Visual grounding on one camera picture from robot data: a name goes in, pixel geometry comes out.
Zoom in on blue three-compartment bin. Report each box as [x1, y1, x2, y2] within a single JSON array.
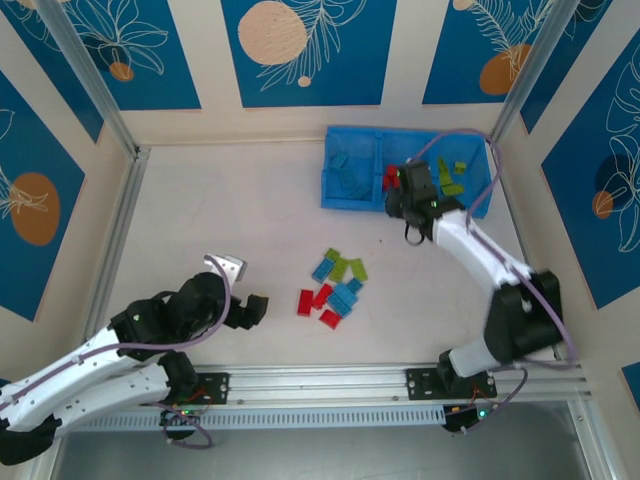
[[318, 124, 495, 220]]

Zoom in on large blue lego brick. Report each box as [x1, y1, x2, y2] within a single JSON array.
[[327, 283, 360, 319]]

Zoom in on black controller box green light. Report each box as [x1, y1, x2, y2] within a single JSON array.
[[442, 405, 491, 434], [159, 407, 201, 441]]

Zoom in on black cable loop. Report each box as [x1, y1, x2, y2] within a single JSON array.
[[402, 222, 427, 247]]

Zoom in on horizontal aluminium base rail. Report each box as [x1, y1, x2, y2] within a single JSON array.
[[192, 362, 594, 401]]

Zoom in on grey slotted cable duct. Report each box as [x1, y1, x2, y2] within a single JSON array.
[[62, 405, 447, 432]]

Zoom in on aluminium side rail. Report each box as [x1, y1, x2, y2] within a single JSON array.
[[82, 144, 151, 346], [489, 142, 564, 361]]

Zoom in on purple cable loop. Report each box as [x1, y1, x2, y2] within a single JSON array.
[[149, 399, 215, 450]]

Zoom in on blue floral wall panel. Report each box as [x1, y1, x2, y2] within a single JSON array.
[[519, 0, 619, 135], [621, 362, 640, 399], [0, 69, 86, 323], [0, 9, 105, 145], [422, 0, 554, 106], [541, 44, 640, 311], [222, 0, 399, 109], [62, 0, 202, 112]]

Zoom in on aluminium frame post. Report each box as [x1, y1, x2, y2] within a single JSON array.
[[489, 0, 574, 149], [35, 0, 151, 161]]

